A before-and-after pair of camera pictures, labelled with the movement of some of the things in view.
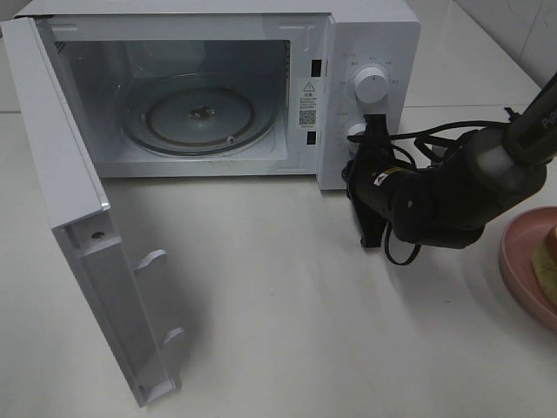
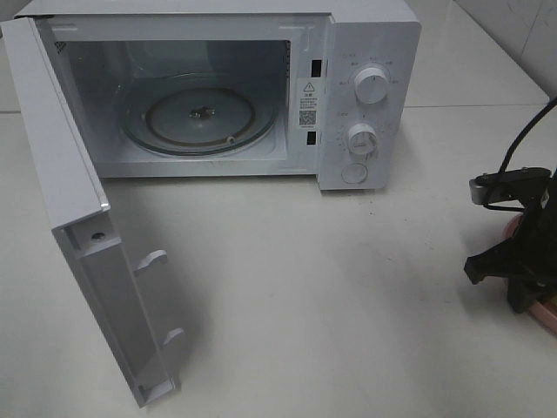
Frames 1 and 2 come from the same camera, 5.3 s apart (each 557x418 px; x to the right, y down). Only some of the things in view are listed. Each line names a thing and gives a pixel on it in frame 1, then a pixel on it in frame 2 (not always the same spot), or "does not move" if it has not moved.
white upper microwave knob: (371, 84) does not move
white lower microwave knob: (355, 147) does not move
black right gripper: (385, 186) to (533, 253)
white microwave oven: (235, 94) does not move
